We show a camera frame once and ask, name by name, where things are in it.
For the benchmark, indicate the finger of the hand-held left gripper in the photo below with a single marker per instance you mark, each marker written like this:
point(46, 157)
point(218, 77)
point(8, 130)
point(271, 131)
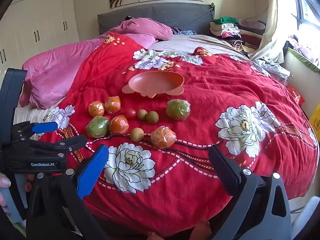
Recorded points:
point(45, 127)
point(72, 141)

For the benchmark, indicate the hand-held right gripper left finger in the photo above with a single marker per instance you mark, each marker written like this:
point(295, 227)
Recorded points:
point(93, 172)

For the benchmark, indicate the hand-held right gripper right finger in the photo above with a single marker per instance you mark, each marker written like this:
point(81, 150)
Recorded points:
point(222, 166)

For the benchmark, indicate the green citrus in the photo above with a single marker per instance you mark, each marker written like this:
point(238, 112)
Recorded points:
point(98, 127)
point(178, 109)

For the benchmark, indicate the orange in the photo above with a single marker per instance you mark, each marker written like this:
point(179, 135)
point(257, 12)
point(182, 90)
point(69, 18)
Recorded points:
point(96, 108)
point(119, 125)
point(112, 104)
point(163, 137)

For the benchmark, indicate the brown longan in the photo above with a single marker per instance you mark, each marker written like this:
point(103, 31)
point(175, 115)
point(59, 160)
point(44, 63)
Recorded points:
point(137, 134)
point(142, 114)
point(152, 117)

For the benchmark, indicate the red tomato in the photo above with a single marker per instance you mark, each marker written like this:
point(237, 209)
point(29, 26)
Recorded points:
point(130, 113)

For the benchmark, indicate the pink plastic bowl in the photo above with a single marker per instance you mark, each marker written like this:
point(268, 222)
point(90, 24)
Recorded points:
point(155, 82)

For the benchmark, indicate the person's left hand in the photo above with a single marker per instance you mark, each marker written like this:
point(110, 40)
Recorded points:
point(3, 181)

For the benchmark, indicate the pink quilt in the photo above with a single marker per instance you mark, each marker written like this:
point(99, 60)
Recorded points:
point(55, 72)

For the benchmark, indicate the red floral blanket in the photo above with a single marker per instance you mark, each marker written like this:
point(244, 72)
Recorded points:
point(200, 120)

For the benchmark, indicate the person's foot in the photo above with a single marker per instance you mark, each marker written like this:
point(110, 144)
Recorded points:
point(202, 228)
point(153, 234)

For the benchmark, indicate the white wardrobe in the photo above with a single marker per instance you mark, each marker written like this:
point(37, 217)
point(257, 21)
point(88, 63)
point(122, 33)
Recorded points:
point(37, 17)

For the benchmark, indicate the red packet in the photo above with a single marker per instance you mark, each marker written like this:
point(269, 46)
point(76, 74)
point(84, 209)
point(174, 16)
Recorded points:
point(295, 95)

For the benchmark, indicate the yellow bag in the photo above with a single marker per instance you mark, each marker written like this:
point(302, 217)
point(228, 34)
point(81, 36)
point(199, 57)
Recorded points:
point(315, 120)

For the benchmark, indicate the crumpled white clothes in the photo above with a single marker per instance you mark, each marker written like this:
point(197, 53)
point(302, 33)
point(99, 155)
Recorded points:
point(271, 67)

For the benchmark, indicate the white box with green edge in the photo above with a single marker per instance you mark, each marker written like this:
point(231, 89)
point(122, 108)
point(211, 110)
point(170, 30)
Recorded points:
point(302, 72)

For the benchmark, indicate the beige blanket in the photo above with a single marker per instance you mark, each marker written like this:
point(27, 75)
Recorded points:
point(180, 43)

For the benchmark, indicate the pile of folded clothes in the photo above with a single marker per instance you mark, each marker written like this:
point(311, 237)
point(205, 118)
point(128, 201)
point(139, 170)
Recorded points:
point(230, 32)

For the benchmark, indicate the patterned dark pillow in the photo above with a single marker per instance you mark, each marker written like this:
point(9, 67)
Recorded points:
point(185, 32)

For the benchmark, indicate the cream curtain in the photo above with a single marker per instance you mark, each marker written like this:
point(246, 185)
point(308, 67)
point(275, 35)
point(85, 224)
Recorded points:
point(272, 30)

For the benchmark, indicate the grey padded headboard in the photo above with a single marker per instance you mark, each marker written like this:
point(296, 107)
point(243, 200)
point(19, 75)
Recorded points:
point(175, 13)

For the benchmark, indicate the window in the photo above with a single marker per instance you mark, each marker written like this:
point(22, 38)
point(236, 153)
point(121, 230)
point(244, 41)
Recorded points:
point(308, 7)

